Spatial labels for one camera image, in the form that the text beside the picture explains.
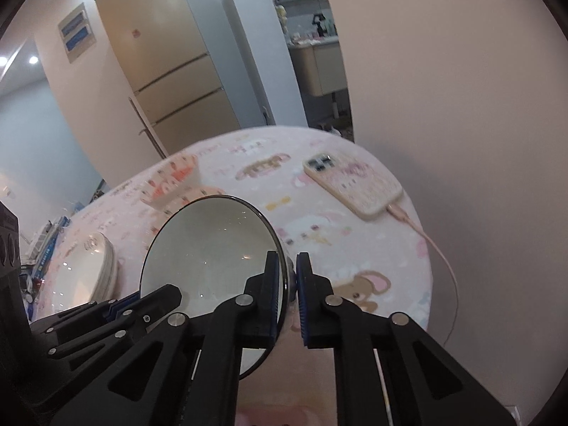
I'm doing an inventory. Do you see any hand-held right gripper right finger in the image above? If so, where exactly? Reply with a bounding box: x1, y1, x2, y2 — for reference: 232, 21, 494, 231
296, 252, 521, 426

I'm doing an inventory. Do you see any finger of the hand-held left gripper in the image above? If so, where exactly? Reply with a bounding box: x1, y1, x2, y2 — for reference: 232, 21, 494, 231
29, 295, 136, 343
47, 284, 184, 363

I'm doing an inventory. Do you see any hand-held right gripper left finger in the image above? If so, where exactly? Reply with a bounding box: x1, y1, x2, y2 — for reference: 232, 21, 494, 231
51, 251, 285, 426

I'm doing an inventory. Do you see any white plate with lettering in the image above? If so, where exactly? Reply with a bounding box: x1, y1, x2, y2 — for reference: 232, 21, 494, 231
47, 233, 111, 316

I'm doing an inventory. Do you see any round glass plate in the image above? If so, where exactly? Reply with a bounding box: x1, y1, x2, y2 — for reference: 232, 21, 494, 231
138, 195, 296, 380

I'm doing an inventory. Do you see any white bowl with pink inside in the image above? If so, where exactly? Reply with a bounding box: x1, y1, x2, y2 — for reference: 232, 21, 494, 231
141, 160, 200, 214

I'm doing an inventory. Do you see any pink printed tablecloth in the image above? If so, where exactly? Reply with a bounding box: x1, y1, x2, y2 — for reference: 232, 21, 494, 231
27, 126, 433, 426

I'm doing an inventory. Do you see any phone in pink case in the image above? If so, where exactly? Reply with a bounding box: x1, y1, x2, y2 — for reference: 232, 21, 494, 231
303, 152, 404, 222

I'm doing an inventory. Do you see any bathroom vanity cabinet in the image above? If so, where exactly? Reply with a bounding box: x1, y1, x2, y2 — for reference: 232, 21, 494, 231
288, 40, 349, 97

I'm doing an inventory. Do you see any beige refrigerator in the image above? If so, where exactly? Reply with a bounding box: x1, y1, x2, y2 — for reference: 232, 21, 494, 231
94, 0, 242, 154

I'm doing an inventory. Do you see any black stand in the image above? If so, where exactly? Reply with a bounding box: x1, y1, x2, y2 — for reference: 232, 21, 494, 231
313, 12, 334, 37

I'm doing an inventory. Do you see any pink charging cable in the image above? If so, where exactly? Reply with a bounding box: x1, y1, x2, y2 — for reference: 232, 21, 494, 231
386, 204, 459, 347

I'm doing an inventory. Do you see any wall electrical panel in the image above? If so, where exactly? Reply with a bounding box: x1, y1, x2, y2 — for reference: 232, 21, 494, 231
58, 3, 97, 64

